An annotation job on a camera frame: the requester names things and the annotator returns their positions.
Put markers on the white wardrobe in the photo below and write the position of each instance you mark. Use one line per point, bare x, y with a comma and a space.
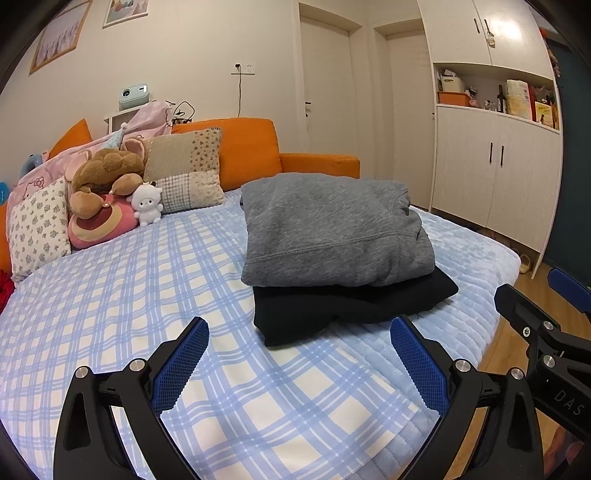
485, 184

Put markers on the yellow box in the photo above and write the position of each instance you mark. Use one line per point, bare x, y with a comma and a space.
547, 115

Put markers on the orange upholstered bed frame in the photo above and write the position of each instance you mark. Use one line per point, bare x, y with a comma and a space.
249, 152

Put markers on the orange storage box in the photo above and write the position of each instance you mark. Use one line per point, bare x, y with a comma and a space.
455, 98

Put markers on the grey zip hoodie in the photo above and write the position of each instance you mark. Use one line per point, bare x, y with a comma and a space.
323, 230

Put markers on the pink cartoon quilt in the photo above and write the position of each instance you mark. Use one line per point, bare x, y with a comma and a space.
60, 161

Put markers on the white floral pillow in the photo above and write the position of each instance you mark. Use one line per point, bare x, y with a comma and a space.
37, 226

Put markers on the cream paper package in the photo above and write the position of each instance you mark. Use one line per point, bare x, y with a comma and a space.
518, 98

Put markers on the red garment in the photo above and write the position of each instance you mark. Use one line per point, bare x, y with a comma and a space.
4, 290

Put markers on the beige slipper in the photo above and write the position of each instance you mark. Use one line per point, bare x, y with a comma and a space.
525, 264

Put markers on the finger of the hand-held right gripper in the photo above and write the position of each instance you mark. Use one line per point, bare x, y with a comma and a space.
521, 309
565, 284

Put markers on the person's right hand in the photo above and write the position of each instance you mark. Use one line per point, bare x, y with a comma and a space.
568, 454

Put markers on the blue plaid bed sheet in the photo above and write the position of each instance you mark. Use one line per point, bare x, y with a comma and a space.
138, 286

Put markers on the orange pillow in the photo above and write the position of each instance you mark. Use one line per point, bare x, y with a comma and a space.
74, 138

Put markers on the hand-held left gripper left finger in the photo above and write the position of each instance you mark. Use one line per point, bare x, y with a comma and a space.
182, 360

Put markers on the white framed wall picture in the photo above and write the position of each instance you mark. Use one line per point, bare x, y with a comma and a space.
127, 11

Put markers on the brown plush toy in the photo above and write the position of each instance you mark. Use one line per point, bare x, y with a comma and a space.
111, 166

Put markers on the black garment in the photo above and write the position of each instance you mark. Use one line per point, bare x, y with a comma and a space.
323, 309

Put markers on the pink round cushion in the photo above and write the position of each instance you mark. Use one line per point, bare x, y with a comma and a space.
101, 226

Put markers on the dark bottle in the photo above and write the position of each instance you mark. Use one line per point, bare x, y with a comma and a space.
501, 99

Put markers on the white wall socket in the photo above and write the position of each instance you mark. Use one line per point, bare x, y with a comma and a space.
242, 69

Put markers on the wood framed wall picture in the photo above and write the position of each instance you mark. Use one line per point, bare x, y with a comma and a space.
60, 37

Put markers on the white plush sheep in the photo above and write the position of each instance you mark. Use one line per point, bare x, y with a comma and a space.
147, 205

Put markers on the beige patchwork pillow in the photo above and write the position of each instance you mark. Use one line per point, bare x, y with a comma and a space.
184, 175

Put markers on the mint green projector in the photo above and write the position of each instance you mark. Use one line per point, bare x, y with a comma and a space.
134, 98

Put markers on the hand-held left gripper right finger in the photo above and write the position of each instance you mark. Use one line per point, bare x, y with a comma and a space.
415, 364

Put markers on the white door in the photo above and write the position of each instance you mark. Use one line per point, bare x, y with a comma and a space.
406, 129
330, 115

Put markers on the white shelf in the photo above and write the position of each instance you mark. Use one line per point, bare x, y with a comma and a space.
113, 121

